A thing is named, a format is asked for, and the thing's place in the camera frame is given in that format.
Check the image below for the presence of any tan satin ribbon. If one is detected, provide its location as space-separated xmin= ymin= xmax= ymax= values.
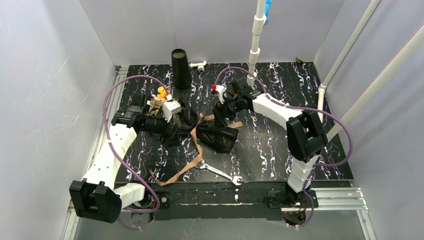
xmin=149 ymin=109 xmax=243 ymax=186

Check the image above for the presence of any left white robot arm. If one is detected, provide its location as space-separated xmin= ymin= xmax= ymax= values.
xmin=69 ymin=94 xmax=182 ymax=223

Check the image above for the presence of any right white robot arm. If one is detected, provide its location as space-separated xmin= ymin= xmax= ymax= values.
xmin=211 ymin=79 xmax=328 ymax=194

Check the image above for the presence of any black cone vase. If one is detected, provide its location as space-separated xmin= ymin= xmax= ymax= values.
xmin=171 ymin=48 xmax=192 ymax=90

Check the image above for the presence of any silver combination wrench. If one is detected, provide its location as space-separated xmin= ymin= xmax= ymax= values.
xmin=194 ymin=159 xmax=243 ymax=186

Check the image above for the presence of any small white pipe fitting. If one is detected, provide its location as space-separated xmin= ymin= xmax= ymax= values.
xmin=188 ymin=61 xmax=207 ymax=74

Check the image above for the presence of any blue clip on pipe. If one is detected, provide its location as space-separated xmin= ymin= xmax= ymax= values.
xmin=264 ymin=0 xmax=272 ymax=26

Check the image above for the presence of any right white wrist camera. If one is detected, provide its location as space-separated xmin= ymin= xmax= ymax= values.
xmin=211 ymin=84 xmax=227 ymax=104

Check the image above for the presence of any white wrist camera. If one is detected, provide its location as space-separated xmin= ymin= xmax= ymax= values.
xmin=162 ymin=94 xmax=182 ymax=123
xmin=211 ymin=84 xmax=227 ymax=104

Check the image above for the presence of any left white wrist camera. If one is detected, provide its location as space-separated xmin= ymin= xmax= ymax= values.
xmin=162 ymin=94 xmax=182 ymax=123

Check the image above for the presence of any white pvc pipe frame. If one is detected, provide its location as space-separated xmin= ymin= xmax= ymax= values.
xmin=261 ymin=0 xmax=424 ymax=141

